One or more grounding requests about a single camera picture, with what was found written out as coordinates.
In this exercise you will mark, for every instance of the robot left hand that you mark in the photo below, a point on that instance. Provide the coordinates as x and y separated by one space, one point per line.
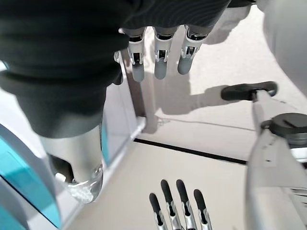
184 215

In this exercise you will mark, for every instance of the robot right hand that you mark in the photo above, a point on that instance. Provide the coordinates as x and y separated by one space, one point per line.
60 60

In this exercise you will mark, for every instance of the blue white cart drawer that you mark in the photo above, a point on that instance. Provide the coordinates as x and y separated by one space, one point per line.
24 172

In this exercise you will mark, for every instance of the white medical cart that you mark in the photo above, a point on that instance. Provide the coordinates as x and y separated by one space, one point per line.
120 115

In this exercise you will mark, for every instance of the cart caster wheel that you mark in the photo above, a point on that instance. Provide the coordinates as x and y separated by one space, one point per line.
142 124

